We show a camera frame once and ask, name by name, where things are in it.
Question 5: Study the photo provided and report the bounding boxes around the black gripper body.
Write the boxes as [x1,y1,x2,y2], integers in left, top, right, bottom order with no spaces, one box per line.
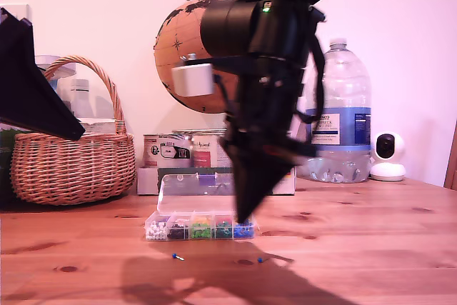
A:
[219,68,317,167]

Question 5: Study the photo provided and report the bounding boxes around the tin can with red label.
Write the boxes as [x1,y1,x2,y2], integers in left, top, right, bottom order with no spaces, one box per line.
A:
[191,132,233,169]

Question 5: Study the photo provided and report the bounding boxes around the clear plastic packet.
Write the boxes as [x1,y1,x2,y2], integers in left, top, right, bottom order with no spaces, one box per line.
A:
[35,55,78,106]

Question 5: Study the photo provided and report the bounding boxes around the clear bottle with grey cap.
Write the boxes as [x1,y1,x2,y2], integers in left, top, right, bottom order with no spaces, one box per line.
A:
[69,79,104,120]

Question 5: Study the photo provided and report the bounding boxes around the tin can with black pictogram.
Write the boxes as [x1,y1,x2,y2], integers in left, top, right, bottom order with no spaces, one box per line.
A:
[144,133,194,169]

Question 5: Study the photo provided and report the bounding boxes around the large clear water bottle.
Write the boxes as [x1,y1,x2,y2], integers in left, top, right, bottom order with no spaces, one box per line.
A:
[294,36,373,184]

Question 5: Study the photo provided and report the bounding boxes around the small white cardboard box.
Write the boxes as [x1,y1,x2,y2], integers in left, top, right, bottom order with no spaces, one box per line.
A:
[76,117,126,135]

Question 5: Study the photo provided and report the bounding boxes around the cardboard can tray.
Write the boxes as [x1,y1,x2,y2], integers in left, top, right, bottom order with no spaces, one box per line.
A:
[137,165,297,196]

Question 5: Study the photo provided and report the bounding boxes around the clear plastic pin box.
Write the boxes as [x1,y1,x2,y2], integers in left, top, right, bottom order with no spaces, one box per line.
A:
[144,172,258,242]

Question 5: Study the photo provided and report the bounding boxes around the cork globe on metal stand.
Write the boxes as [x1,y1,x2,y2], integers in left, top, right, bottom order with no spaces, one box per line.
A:
[153,0,258,135]

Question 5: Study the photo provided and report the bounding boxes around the black looped cable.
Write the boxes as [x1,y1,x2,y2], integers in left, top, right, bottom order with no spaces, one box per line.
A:
[294,31,328,124]

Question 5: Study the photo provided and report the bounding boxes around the white light switch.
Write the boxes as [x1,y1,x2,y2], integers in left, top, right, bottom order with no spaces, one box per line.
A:
[6,4,31,24]

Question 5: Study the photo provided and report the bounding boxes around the pale grey camera box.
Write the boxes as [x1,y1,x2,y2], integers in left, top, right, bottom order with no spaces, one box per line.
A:
[171,53,251,98]

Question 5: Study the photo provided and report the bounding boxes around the wicker basket with handle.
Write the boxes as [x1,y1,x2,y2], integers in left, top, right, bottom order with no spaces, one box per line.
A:
[9,55,137,206]

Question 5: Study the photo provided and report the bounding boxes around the small white round camera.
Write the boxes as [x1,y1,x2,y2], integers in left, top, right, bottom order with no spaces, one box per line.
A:
[369,130,408,181]

